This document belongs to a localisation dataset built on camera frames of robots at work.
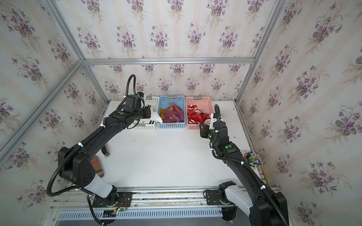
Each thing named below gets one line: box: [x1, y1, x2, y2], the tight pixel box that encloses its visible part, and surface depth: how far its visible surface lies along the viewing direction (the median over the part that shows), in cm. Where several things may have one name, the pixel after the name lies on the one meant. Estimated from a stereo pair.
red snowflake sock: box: [187, 109, 211, 124], surface depth 103 cm
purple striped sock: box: [159, 103, 185, 123], surface depth 106 cm
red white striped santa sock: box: [187, 104, 198, 110], surface depth 117 cm
